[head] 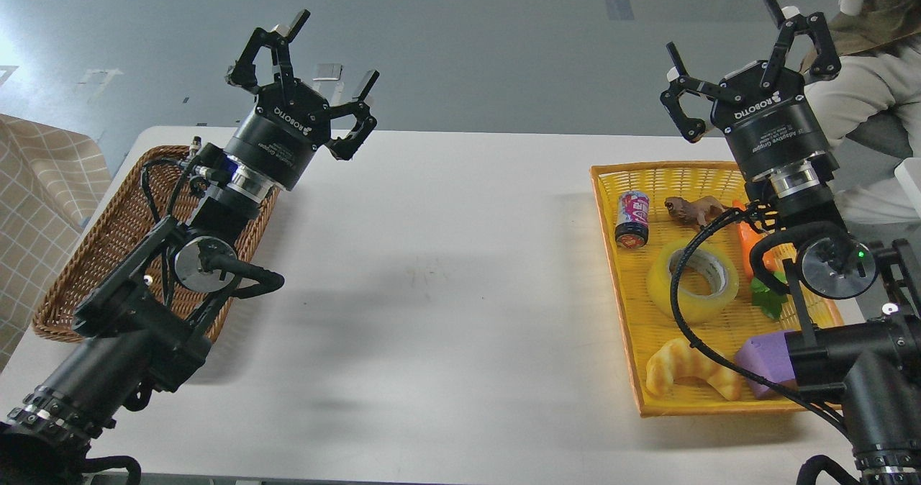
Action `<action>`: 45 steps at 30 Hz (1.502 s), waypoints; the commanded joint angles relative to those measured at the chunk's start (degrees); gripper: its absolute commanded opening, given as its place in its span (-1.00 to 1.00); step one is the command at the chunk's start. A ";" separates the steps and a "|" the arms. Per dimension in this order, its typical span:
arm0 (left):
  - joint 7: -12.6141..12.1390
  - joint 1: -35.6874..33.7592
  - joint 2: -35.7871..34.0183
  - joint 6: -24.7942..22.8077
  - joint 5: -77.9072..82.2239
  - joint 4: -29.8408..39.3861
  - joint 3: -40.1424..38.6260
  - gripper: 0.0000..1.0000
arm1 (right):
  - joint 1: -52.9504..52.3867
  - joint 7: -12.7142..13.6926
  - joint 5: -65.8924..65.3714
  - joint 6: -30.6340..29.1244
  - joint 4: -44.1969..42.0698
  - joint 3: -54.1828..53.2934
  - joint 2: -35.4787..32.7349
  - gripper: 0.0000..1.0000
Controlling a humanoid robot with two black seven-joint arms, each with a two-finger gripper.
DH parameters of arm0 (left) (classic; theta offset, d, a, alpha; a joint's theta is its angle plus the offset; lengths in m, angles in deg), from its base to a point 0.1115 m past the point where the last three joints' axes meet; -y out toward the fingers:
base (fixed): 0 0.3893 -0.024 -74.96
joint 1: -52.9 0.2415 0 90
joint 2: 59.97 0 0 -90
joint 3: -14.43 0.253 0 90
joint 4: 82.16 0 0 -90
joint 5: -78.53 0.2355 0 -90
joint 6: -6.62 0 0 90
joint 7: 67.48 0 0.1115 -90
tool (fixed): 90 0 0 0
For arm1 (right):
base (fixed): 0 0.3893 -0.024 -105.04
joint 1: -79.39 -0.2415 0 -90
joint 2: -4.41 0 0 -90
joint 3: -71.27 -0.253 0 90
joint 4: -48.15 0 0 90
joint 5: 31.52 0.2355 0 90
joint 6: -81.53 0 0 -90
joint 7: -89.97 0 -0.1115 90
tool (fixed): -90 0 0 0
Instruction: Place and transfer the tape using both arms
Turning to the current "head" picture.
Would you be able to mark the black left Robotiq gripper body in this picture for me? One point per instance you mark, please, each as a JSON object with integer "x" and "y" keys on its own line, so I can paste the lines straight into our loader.
{"x": 277, "y": 138}

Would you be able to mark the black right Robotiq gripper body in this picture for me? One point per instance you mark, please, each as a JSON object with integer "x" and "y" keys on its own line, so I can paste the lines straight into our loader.
{"x": 771, "y": 128}

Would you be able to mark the yellow tape roll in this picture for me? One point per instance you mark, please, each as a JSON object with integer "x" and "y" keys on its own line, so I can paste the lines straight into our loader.
{"x": 709, "y": 283}

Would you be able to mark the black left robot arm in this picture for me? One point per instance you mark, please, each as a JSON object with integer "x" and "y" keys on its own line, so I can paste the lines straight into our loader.
{"x": 144, "y": 327}

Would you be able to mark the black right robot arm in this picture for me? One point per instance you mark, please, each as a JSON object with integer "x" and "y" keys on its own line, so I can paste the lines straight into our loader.
{"x": 855, "y": 354}

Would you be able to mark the seated person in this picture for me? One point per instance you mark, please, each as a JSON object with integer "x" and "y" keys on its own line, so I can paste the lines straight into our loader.
{"x": 878, "y": 45}

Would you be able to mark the brown toy lion figure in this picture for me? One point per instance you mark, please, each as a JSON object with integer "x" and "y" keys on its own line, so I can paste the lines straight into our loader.
{"x": 696, "y": 212}

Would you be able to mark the brown wicker basket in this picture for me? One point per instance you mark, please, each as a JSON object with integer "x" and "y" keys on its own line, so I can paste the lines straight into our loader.
{"x": 124, "y": 220}

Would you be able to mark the small soda can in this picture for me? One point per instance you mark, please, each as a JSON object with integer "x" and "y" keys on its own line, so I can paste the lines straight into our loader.
{"x": 631, "y": 228}

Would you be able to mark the beige checkered cloth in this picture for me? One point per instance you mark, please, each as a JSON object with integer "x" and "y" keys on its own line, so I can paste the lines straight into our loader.
{"x": 52, "y": 180}

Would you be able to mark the yellow plastic basket tray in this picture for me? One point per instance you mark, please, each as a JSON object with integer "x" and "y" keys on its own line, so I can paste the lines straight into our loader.
{"x": 645, "y": 327}

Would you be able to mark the purple foam block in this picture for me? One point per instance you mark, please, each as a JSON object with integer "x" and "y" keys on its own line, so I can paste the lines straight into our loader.
{"x": 766, "y": 355}

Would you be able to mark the toy croissant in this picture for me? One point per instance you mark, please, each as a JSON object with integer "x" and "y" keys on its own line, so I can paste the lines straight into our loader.
{"x": 676, "y": 359}

